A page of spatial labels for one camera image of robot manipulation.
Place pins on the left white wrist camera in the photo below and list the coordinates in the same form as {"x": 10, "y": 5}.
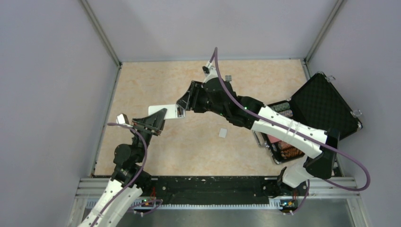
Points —
{"x": 123, "y": 121}

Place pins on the chrome case handle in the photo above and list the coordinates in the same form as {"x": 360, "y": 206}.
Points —
{"x": 261, "y": 142}

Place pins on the pink card deck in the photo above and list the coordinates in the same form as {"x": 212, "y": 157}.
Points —
{"x": 270, "y": 139}

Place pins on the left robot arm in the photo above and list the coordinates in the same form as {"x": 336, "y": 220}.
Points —
{"x": 129, "y": 159}

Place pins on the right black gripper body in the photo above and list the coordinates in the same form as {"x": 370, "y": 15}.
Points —
{"x": 201, "y": 101}

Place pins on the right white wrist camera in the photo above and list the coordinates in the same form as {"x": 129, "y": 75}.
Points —
{"x": 209, "y": 71}

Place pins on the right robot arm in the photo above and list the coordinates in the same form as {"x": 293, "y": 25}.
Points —
{"x": 217, "y": 96}

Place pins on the black poker chip case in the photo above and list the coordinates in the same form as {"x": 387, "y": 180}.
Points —
{"x": 319, "y": 105}

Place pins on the white battery cover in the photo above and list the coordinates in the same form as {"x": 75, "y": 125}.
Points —
{"x": 222, "y": 133}

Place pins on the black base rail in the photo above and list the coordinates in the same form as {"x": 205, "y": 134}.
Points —
{"x": 215, "y": 190}

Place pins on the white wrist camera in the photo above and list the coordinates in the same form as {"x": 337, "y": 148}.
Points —
{"x": 209, "y": 71}
{"x": 123, "y": 121}

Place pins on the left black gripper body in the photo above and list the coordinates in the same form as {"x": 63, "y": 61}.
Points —
{"x": 152, "y": 128}

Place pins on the white remote control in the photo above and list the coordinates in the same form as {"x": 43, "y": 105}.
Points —
{"x": 173, "y": 111}

